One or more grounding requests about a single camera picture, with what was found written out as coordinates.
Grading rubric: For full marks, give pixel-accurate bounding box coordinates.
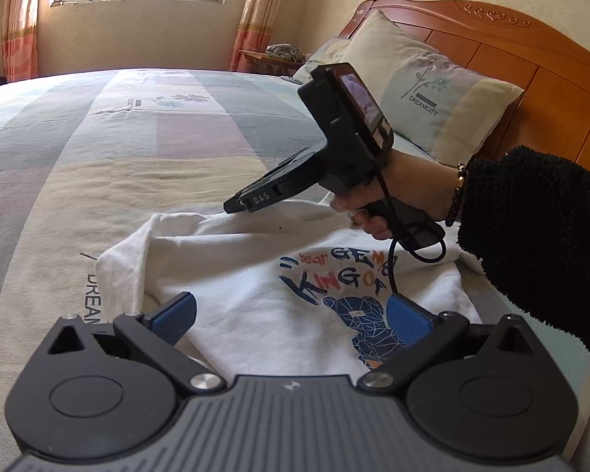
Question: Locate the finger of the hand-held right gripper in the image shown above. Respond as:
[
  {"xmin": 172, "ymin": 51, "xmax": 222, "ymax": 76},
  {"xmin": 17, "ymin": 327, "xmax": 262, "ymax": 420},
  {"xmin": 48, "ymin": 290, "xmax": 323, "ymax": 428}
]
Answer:
[{"xmin": 223, "ymin": 195, "xmax": 251, "ymax": 215}]

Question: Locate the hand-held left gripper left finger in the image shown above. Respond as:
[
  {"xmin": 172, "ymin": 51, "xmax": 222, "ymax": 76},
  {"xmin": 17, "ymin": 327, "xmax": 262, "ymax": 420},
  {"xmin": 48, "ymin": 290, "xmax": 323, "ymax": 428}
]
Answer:
[{"xmin": 46, "ymin": 292, "xmax": 225, "ymax": 396}]

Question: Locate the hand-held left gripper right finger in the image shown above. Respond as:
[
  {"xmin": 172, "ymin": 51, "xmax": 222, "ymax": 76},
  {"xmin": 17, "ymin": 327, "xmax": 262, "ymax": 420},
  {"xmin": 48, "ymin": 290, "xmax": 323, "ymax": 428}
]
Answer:
[{"xmin": 358, "ymin": 294, "xmax": 549, "ymax": 396}]

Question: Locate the white printed sweatshirt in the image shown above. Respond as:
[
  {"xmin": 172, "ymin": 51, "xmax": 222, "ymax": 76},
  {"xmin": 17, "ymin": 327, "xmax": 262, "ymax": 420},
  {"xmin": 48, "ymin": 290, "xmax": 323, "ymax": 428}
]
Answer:
[{"xmin": 94, "ymin": 199, "xmax": 483, "ymax": 389}]

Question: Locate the person's right hand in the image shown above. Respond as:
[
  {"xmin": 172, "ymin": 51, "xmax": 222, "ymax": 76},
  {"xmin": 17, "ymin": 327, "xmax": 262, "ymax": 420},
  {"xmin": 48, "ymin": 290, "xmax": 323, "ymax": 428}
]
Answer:
[{"xmin": 330, "ymin": 148, "xmax": 465, "ymax": 242}]

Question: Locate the small patchwork pillow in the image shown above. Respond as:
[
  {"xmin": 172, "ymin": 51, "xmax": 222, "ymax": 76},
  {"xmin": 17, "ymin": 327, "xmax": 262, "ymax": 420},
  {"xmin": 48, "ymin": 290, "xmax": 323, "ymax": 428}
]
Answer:
[{"xmin": 292, "ymin": 37, "xmax": 352, "ymax": 84}]

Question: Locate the large patchwork pillow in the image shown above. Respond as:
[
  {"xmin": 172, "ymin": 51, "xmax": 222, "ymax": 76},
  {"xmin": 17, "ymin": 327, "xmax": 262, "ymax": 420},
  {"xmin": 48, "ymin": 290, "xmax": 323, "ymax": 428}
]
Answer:
[{"xmin": 339, "ymin": 10, "xmax": 524, "ymax": 168}]

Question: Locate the grey plush toy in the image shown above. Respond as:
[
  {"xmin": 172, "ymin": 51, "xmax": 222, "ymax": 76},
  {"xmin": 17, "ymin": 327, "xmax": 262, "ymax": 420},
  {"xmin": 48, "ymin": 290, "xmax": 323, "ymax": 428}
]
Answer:
[{"xmin": 267, "ymin": 43, "xmax": 306, "ymax": 62}]

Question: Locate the wooden nightstand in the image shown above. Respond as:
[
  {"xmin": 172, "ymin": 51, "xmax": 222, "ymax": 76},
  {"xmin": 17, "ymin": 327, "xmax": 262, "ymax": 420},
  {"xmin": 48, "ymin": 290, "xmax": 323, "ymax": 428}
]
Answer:
[{"xmin": 237, "ymin": 49, "xmax": 308, "ymax": 77}]

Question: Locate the bed with patchwork sheet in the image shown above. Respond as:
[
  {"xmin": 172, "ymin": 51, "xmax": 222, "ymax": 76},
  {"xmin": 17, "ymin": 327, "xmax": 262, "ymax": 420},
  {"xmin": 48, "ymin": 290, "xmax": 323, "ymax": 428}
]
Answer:
[{"xmin": 0, "ymin": 68, "xmax": 590, "ymax": 472}]

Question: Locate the orange striped curtain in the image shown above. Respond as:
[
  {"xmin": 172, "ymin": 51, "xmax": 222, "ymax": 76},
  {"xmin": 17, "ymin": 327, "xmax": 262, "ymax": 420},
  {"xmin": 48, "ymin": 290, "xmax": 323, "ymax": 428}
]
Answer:
[
  {"xmin": 229, "ymin": 0, "xmax": 286, "ymax": 74},
  {"xmin": 1, "ymin": 0, "xmax": 42, "ymax": 83}
]

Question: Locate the wooden headboard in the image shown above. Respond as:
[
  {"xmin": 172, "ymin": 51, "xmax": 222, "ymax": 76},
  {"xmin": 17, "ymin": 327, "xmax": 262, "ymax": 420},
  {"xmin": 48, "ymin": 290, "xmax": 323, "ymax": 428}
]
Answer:
[{"xmin": 338, "ymin": 0, "xmax": 590, "ymax": 168}]

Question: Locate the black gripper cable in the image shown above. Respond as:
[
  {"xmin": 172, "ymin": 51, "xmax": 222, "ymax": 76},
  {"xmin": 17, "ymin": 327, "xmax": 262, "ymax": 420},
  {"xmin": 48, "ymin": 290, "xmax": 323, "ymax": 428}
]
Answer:
[{"xmin": 374, "ymin": 167, "xmax": 447, "ymax": 306}]

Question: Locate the dark bead bracelet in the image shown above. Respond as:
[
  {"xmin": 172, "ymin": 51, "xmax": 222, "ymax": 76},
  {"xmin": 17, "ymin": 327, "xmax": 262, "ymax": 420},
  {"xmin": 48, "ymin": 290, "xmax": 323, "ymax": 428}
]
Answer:
[{"xmin": 445, "ymin": 162, "xmax": 469, "ymax": 227}]

